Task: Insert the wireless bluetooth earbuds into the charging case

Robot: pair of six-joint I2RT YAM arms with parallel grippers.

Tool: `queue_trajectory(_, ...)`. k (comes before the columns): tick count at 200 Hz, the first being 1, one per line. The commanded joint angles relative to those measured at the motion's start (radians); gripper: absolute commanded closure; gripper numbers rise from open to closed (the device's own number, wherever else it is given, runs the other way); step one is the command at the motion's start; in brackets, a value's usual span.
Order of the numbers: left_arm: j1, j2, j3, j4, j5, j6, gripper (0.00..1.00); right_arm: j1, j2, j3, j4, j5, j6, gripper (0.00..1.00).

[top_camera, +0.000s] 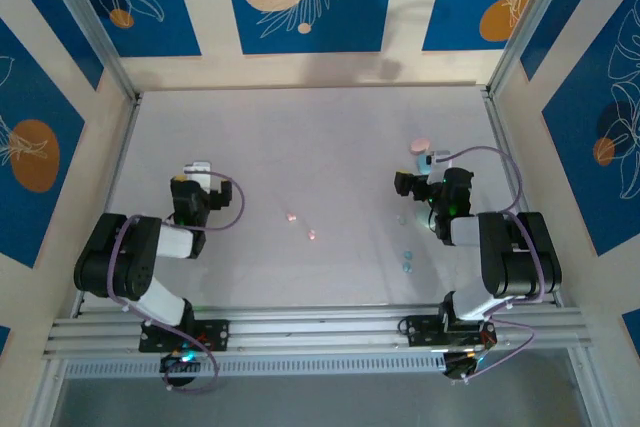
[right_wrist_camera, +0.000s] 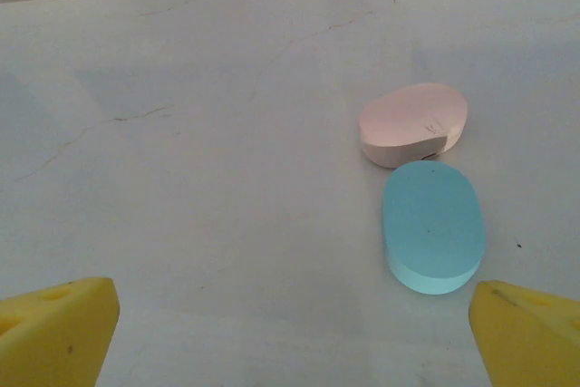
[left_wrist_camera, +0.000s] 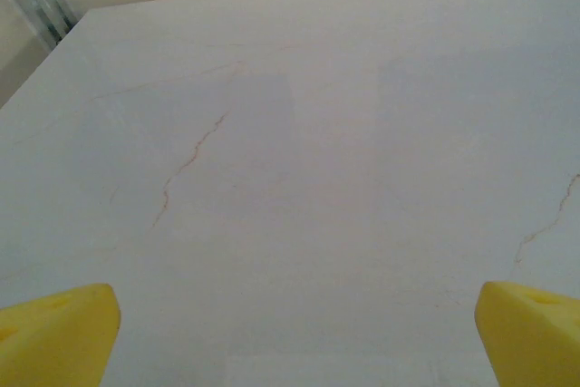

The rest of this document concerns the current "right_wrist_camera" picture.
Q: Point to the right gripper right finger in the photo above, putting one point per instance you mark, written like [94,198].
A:
[530,341]

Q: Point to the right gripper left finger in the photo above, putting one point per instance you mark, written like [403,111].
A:
[54,341]

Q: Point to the blue earbud charging case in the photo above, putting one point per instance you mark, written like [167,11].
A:
[430,224]

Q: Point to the pink earbud charging case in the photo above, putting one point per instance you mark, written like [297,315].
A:
[408,119]

